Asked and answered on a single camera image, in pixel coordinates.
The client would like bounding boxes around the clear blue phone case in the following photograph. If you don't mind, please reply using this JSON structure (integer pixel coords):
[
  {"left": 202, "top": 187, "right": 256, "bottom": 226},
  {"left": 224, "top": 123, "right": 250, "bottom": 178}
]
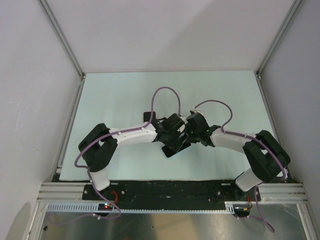
[{"left": 161, "top": 142, "right": 193, "bottom": 159}]

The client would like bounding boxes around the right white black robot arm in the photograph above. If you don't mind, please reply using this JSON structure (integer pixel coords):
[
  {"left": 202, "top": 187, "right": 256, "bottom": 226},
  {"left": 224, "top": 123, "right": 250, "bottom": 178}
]
[{"left": 185, "top": 112, "right": 291, "bottom": 201}]

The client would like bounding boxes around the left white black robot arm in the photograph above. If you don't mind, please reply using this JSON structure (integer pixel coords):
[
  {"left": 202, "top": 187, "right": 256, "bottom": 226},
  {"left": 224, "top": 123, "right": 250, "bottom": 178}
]
[{"left": 78, "top": 111, "right": 191, "bottom": 200}]

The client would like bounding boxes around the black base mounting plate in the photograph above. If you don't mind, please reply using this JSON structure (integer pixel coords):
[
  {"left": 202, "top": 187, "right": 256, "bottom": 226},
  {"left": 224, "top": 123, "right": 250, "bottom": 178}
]
[{"left": 82, "top": 180, "right": 261, "bottom": 211}]

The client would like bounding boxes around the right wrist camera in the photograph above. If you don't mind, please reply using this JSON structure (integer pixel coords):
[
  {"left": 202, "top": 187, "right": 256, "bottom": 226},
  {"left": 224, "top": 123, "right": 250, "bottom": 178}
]
[{"left": 189, "top": 108, "right": 205, "bottom": 117}]

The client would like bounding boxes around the white slotted cable duct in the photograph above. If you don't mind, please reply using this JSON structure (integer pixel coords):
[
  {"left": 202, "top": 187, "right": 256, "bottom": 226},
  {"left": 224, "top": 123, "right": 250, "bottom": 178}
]
[{"left": 43, "top": 201, "right": 237, "bottom": 215}]

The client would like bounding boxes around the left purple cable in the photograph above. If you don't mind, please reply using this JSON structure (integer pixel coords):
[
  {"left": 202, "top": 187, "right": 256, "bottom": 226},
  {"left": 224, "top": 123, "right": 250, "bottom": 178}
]
[{"left": 46, "top": 86, "right": 182, "bottom": 226}]

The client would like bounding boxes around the purple cable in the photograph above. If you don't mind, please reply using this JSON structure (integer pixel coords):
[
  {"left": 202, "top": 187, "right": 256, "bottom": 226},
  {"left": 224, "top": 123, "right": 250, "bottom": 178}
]
[
  {"left": 46, "top": 86, "right": 182, "bottom": 226},
  {"left": 191, "top": 99, "right": 287, "bottom": 233}
]

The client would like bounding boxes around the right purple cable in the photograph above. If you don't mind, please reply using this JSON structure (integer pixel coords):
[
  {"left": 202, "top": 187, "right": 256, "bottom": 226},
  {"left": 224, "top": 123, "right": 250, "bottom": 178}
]
[{"left": 191, "top": 99, "right": 287, "bottom": 233}]

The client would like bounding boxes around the aluminium frame rail front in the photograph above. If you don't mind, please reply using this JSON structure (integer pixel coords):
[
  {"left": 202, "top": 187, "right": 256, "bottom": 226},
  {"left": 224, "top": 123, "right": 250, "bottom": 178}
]
[{"left": 36, "top": 182, "right": 309, "bottom": 204}]

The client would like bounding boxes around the right aluminium corner post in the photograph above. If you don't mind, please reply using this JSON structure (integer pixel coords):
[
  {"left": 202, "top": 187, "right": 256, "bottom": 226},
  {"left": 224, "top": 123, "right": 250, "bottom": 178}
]
[{"left": 255, "top": 0, "right": 306, "bottom": 80}]

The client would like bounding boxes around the aluminium corner post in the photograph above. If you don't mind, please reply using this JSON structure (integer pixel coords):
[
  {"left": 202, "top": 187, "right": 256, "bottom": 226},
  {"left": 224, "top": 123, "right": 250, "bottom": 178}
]
[
  {"left": 37, "top": 0, "right": 85, "bottom": 80},
  {"left": 255, "top": 0, "right": 306, "bottom": 80}
]

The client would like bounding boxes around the left aluminium corner post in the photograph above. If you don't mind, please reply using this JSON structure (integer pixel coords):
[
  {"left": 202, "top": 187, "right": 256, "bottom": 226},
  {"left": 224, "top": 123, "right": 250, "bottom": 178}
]
[{"left": 37, "top": 0, "right": 85, "bottom": 80}]

